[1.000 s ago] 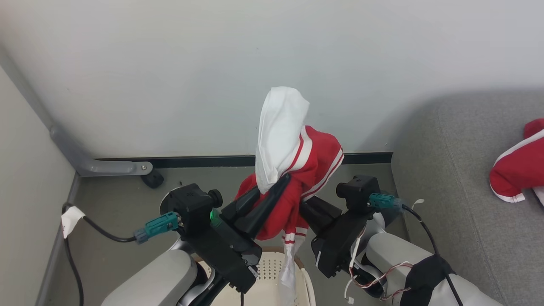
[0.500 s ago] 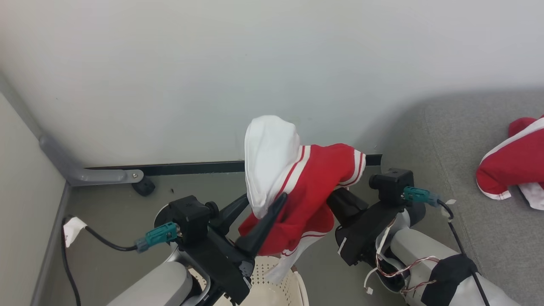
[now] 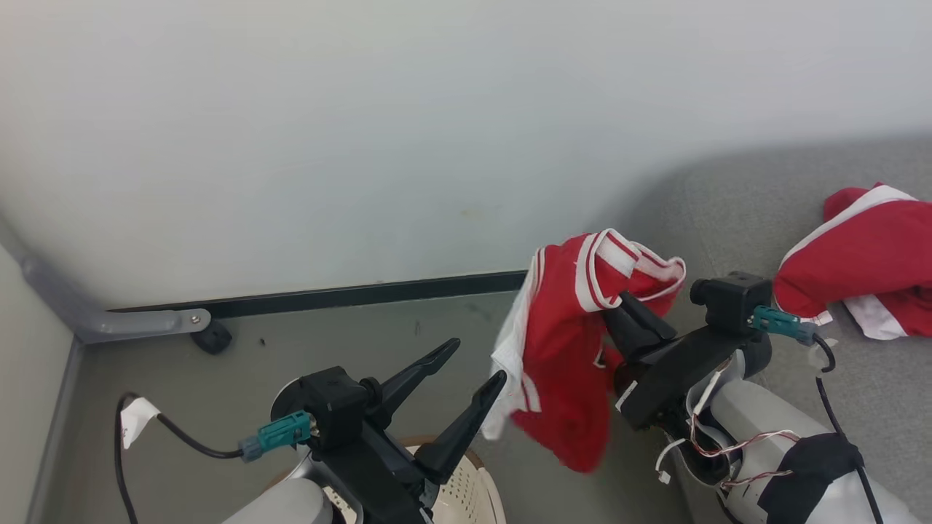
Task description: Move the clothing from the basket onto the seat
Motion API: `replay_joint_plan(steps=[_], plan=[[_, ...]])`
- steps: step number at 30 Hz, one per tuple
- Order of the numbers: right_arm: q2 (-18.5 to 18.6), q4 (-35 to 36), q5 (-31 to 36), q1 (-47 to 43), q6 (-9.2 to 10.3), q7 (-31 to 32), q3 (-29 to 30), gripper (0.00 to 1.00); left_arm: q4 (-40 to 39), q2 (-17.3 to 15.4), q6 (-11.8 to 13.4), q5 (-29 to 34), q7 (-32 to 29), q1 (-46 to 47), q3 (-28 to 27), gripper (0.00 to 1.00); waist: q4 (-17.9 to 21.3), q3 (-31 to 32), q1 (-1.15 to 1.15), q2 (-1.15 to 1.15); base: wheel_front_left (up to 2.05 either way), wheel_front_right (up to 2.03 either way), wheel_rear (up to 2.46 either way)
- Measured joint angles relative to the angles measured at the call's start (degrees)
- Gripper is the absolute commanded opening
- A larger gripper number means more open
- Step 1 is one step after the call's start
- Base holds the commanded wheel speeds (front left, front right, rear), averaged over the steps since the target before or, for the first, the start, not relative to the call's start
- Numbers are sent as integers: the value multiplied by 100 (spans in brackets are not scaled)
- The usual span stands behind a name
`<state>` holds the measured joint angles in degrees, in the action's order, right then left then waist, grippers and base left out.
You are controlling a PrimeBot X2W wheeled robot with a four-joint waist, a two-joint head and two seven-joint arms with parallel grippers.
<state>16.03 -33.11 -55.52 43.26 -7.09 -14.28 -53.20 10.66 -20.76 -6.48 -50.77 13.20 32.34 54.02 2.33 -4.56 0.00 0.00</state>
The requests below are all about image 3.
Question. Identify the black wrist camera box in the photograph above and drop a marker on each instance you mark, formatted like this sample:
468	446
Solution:
728	302
331	404

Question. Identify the red jersey with white trim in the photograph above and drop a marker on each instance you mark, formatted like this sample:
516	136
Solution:
564	349

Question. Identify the grey metal bracket bar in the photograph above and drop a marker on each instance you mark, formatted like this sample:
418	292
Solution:
109	320

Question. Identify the teal right camera connector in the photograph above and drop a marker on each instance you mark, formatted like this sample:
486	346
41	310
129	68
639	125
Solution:
783	324

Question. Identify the teal left camera connector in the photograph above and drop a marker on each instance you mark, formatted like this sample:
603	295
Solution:
280	434

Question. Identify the red shorts with white stripe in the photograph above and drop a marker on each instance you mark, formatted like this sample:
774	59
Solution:
866	255

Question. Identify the teal camera connector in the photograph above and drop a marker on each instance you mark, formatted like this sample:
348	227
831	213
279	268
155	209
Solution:
280	434
783	324

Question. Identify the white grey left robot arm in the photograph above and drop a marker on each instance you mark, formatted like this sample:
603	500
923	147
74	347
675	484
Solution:
280	506

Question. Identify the black skirting strip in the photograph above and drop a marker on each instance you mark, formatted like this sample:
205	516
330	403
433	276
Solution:
349	295

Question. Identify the black round caster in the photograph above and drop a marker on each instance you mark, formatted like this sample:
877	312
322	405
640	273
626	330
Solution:
212	337

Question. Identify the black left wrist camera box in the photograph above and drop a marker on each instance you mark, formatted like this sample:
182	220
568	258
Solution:
331	404

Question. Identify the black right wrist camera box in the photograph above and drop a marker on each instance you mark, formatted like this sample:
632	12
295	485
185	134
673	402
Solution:
728	302

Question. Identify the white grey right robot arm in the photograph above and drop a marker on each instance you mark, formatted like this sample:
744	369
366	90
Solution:
764	437

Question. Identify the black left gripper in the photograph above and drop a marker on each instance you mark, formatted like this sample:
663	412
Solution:
378	480

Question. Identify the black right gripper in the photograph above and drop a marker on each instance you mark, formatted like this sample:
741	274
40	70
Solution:
677	375

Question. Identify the white perforated plastic laundry basket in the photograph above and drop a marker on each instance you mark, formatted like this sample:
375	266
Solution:
466	495

